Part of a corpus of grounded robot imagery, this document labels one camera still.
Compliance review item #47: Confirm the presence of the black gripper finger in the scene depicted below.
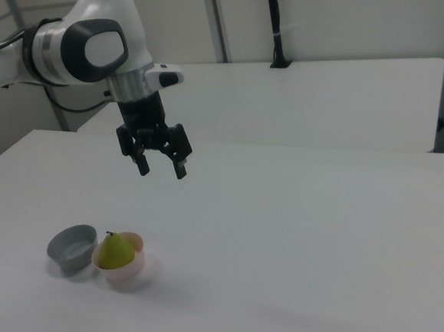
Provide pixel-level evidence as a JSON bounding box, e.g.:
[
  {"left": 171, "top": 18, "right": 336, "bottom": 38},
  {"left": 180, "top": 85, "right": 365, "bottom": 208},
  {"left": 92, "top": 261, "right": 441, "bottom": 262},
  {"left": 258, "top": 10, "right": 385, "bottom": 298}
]
[
  {"left": 153, "top": 122, "right": 196, "bottom": 182},
  {"left": 115, "top": 122, "right": 151, "bottom": 179}
]

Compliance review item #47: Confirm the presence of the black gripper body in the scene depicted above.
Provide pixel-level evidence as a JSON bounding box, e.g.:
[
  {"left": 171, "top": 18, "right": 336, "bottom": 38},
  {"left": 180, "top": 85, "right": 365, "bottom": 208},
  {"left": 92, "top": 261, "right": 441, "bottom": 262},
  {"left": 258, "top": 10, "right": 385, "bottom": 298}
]
[{"left": 117, "top": 90, "right": 171, "bottom": 144}]

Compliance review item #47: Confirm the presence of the green pear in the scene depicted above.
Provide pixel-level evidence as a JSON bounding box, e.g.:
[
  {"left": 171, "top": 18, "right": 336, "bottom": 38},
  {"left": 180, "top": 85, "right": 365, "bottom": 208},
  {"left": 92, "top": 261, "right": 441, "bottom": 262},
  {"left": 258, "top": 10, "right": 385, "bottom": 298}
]
[{"left": 97, "top": 228, "right": 135, "bottom": 271}]

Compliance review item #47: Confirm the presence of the pink bowl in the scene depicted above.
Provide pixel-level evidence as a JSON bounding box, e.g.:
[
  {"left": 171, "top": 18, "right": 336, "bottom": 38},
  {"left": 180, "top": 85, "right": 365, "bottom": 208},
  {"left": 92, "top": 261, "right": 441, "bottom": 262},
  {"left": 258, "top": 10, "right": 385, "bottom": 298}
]
[{"left": 90, "top": 230, "right": 150, "bottom": 283}]

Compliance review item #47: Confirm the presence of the grey bowl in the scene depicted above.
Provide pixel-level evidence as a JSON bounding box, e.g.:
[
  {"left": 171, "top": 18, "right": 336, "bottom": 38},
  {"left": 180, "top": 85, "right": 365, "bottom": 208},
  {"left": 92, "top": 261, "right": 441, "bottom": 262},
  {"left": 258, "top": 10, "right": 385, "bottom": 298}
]
[{"left": 44, "top": 223, "right": 101, "bottom": 275}]

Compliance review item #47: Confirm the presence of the white side table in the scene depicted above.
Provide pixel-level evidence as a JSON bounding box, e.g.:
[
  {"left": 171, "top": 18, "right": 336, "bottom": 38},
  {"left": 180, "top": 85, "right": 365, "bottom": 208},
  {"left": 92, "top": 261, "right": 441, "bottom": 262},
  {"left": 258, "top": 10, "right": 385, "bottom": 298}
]
[{"left": 71, "top": 42, "right": 444, "bottom": 182}]

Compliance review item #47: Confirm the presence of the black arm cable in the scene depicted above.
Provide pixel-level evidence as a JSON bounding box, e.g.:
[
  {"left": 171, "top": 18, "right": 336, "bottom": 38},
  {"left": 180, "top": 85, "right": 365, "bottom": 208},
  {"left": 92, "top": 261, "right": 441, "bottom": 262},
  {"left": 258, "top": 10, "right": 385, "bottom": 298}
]
[{"left": 0, "top": 16, "right": 117, "bottom": 120}]

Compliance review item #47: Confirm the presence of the grey partition post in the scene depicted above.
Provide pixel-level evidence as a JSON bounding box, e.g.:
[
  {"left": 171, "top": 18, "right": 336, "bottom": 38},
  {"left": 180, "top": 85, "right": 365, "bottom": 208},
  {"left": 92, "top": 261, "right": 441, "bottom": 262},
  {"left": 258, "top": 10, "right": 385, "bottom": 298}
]
[{"left": 207, "top": 0, "right": 231, "bottom": 64}]

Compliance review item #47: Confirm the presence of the black camera stand pole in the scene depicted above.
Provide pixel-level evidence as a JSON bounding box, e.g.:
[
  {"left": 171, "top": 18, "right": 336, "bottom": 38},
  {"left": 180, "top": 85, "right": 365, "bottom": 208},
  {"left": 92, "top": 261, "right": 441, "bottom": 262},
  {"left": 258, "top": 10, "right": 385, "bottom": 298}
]
[{"left": 264, "top": 0, "right": 294, "bottom": 70}]

